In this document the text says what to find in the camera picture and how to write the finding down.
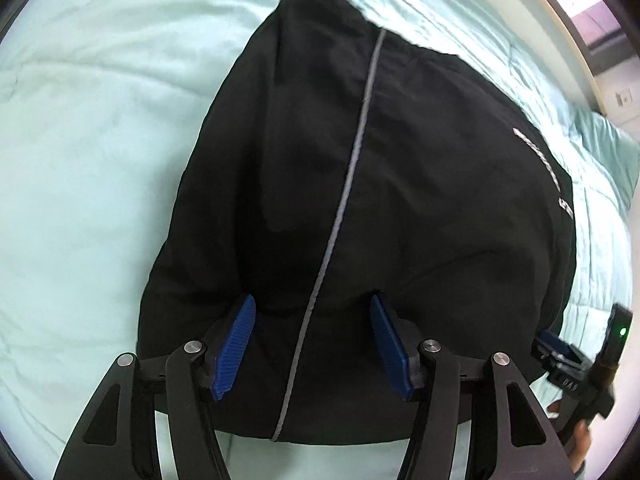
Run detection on mint green pillow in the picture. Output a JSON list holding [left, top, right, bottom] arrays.
[[573, 105, 639, 217]]

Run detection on white wall switch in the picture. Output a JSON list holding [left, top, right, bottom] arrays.
[[615, 89, 632, 107]]

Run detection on black jacket with white piping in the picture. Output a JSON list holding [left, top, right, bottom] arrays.
[[137, 0, 576, 445]]

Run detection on wooden window sill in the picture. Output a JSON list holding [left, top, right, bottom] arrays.
[[539, 0, 605, 114]]

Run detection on mint green quilted duvet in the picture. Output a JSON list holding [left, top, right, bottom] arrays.
[[1, 0, 632, 479]]

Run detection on dark framed window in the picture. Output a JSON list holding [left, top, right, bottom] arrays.
[[570, 1, 637, 76]]

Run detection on person's right hand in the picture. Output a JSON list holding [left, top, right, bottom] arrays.
[[567, 419, 592, 476]]

